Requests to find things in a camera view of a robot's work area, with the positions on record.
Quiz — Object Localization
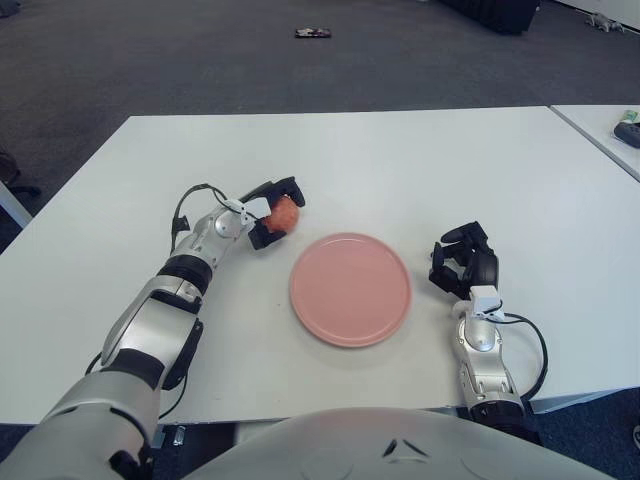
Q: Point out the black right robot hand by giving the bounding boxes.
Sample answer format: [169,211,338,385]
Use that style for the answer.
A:
[428,221,504,321]

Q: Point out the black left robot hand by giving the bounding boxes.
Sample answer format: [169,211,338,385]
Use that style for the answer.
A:
[222,176,306,251]

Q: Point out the red yellow apple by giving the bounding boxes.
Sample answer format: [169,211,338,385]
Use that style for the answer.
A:
[263,197,301,235]

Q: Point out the pink round plate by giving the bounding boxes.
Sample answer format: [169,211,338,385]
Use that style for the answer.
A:
[289,231,414,349]

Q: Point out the grey robot torso shell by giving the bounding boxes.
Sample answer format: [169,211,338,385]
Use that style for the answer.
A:
[182,405,621,480]

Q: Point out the black cabinet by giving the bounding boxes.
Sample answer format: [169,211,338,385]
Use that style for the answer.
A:
[439,0,543,36]

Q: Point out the grey toy figure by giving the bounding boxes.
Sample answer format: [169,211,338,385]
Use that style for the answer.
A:
[584,13,626,32]

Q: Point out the black office chair base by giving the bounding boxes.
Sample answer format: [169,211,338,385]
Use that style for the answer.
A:
[0,149,42,196]

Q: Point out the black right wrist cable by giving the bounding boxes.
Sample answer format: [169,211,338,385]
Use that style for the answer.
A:
[499,312,549,399]

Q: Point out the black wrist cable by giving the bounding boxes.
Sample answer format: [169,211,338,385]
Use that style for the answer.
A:
[172,182,236,251]
[499,312,549,399]

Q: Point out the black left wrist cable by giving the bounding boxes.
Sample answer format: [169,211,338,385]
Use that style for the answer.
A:
[172,182,236,251]

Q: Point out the grey game controller with frame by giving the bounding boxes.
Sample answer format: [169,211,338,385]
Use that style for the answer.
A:
[613,121,640,149]

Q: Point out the metal table bracket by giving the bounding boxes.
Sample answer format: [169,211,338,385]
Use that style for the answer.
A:
[152,423,189,447]

